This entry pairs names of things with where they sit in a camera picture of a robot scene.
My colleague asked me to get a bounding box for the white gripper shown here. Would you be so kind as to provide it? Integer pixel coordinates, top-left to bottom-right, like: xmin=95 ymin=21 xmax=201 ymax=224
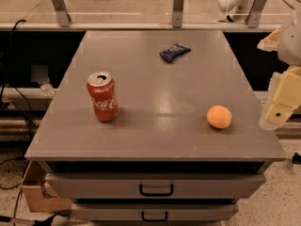
xmin=257 ymin=8 xmax=301 ymax=131

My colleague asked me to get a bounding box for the red Coca-Cola can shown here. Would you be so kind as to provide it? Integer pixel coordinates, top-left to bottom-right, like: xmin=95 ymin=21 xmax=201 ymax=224
xmin=87 ymin=72 xmax=119 ymax=122

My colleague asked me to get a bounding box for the orange fruit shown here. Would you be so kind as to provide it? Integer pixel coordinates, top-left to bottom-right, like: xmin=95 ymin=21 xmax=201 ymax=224
xmin=207 ymin=105 xmax=232 ymax=129

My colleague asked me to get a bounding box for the dark blue snack bag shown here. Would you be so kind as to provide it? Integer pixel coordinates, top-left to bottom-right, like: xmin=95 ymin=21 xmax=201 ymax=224
xmin=159 ymin=42 xmax=191 ymax=63

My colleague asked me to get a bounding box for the grey drawer cabinet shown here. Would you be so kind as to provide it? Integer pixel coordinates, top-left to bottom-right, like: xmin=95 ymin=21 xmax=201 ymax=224
xmin=26 ymin=30 xmax=285 ymax=226

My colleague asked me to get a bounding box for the clear plastic water bottle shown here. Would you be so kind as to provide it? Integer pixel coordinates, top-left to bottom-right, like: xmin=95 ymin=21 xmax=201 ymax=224
xmin=39 ymin=82 xmax=55 ymax=98

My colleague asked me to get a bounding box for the brown cardboard box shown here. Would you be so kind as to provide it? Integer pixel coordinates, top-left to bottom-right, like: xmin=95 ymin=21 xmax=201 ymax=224
xmin=22 ymin=162 xmax=72 ymax=213

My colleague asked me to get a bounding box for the right metal bracket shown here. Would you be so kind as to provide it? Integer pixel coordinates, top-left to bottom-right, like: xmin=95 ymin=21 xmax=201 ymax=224
xmin=246 ymin=0 xmax=267 ymax=28

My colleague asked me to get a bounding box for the metal bracket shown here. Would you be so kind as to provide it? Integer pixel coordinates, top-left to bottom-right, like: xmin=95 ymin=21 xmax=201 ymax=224
xmin=172 ymin=0 xmax=184 ymax=28
xmin=52 ymin=0 xmax=71 ymax=27
xmin=246 ymin=0 xmax=267 ymax=28

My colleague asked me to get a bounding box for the middle metal bracket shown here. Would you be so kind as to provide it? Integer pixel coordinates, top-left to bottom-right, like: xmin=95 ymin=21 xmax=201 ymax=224
xmin=172 ymin=0 xmax=184 ymax=28

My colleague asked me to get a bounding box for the black upper drawer handle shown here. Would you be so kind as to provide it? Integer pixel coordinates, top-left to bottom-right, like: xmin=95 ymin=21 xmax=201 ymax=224
xmin=138 ymin=184 xmax=174 ymax=197

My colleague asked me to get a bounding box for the black drawer handle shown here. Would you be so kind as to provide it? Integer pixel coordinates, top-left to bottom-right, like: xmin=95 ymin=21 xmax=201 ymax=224
xmin=141 ymin=212 xmax=168 ymax=222
xmin=138 ymin=184 xmax=174 ymax=197

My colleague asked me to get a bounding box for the black lower drawer handle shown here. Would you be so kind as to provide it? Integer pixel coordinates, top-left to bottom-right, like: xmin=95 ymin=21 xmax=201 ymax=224
xmin=141 ymin=212 xmax=168 ymax=222

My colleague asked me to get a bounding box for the left metal bracket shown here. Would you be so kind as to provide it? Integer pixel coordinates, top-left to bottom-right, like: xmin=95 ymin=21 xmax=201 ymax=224
xmin=52 ymin=0 xmax=71 ymax=27

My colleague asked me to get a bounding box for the black cable left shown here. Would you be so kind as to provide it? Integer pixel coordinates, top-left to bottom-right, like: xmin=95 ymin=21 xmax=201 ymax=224
xmin=0 ymin=18 xmax=39 ymax=139

